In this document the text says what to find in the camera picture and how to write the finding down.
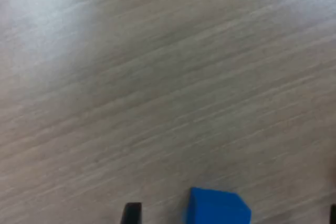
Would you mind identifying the blue block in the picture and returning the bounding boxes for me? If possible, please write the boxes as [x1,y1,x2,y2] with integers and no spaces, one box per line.
[183,187,253,224]

